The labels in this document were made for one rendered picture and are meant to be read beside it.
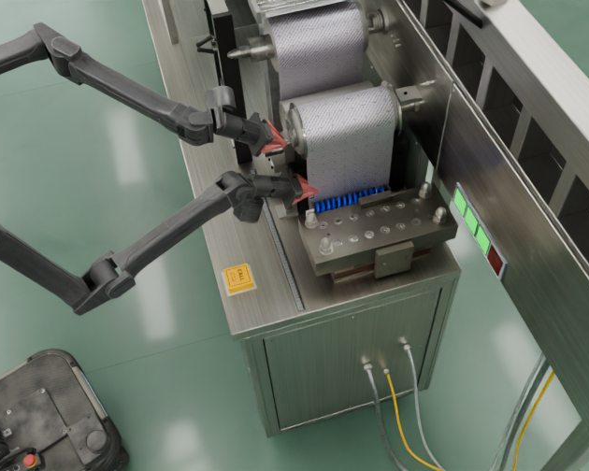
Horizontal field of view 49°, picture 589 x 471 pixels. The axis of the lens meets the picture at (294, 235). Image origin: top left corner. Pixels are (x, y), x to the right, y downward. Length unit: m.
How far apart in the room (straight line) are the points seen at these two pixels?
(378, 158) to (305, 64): 0.31
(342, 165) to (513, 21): 0.60
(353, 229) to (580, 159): 0.74
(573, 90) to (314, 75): 0.80
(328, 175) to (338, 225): 0.14
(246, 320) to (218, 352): 1.00
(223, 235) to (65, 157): 1.84
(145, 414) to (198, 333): 0.39
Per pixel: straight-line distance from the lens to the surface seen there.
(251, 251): 1.87
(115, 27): 4.42
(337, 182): 1.76
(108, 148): 3.59
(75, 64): 1.69
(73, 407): 2.51
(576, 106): 1.20
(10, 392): 2.63
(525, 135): 1.31
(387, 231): 1.74
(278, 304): 1.76
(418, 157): 1.85
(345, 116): 1.64
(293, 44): 1.74
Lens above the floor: 2.41
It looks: 53 degrees down
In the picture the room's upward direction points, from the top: 5 degrees counter-clockwise
